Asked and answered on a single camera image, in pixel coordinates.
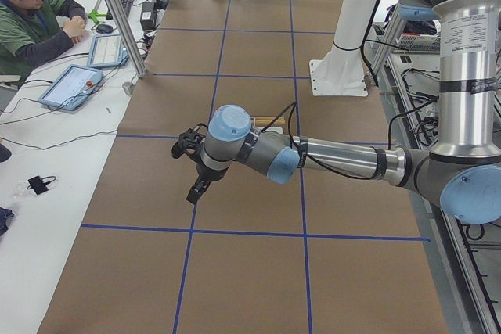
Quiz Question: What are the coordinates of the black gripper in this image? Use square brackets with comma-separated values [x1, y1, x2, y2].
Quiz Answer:
[186, 163, 228, 204]

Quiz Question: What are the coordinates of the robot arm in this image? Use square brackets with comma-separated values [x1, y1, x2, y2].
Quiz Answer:
[172, 0, 500, 224]

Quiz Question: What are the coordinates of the left wooden rack rod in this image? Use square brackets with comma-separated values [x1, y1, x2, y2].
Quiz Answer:
[253, 117, 285, 124]

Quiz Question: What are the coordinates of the black power adapter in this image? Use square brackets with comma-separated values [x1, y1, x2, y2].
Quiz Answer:
[139, 1, 157, 31]

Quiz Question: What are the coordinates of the black computer mouse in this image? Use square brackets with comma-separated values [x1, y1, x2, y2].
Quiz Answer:
[96, 23, 114, 34]

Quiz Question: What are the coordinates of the green toy object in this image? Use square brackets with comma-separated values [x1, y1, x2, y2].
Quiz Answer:
[87, 9, 106, 25]

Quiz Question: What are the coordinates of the far blue teach pendant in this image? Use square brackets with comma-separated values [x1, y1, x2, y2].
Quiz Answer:
[87, 34, 128, 69]

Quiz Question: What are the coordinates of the blue teach pendant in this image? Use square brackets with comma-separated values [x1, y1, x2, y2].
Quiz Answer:
[87, 34, 128, 69]
[38, 64, 104, 111]

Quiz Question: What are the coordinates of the small black dongle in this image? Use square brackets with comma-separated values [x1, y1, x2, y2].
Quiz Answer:
[27, 175, 57, 196]

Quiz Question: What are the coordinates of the near blue teach pendant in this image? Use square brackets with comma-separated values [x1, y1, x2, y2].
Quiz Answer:
[38, 64, 104, 111]

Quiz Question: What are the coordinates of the person in green shirt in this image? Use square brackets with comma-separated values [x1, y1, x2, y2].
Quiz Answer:
[1, 0, 87, 82]

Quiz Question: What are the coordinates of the dark blue cloth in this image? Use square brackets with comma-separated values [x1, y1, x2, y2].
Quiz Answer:
[0, 207, 14, 235]

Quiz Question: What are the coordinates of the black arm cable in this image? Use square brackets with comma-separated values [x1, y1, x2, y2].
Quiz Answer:
[259, 99, 379, 181]

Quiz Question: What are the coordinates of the aluminium frame post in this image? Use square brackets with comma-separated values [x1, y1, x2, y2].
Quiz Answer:
[105, 0, 146, 78]

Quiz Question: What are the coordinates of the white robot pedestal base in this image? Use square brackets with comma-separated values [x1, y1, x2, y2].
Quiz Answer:
[309, 0, 377, 97]

